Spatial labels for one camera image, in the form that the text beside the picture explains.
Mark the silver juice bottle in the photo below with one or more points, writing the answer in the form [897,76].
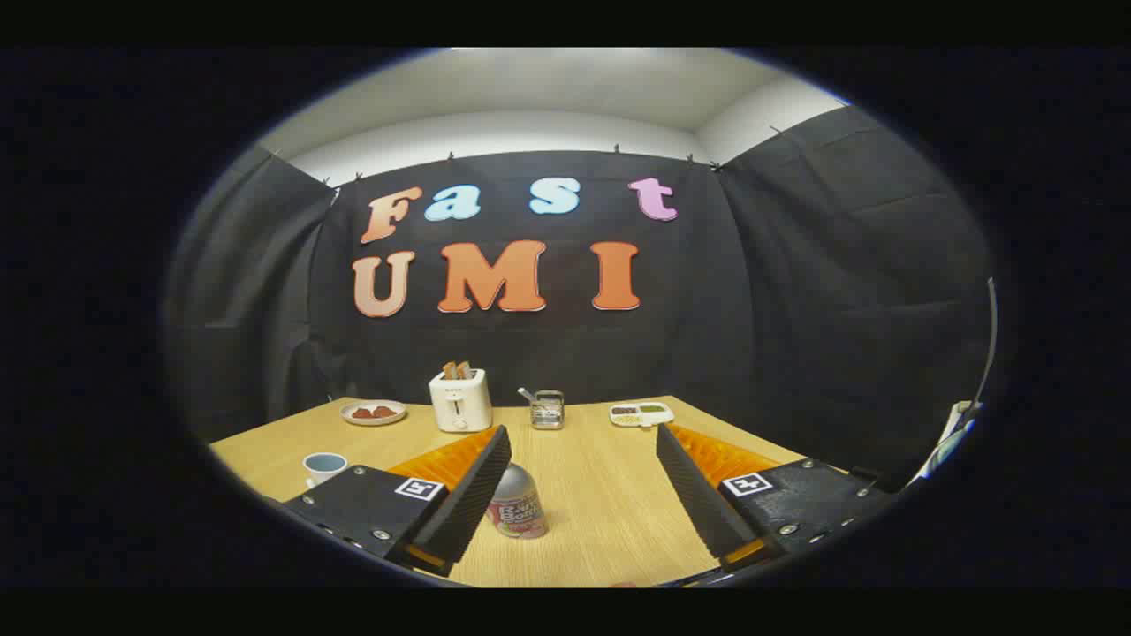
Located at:
[521,503]

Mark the white cup blue inside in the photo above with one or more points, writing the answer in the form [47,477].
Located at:
[324,466]

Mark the white and blue object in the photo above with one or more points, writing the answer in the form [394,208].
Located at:
[952,437]

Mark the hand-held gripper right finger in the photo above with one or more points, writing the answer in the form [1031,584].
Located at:
[698,495]

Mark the wooden table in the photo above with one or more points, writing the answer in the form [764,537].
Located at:
[592,477]

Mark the white divided dish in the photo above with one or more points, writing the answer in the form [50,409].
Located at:
[641,414]

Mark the white toaster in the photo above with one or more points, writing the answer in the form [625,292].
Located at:
[461,405]

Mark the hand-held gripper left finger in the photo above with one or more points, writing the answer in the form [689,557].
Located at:
[468,495]

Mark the white round plate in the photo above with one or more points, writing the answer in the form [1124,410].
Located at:
[375,420]

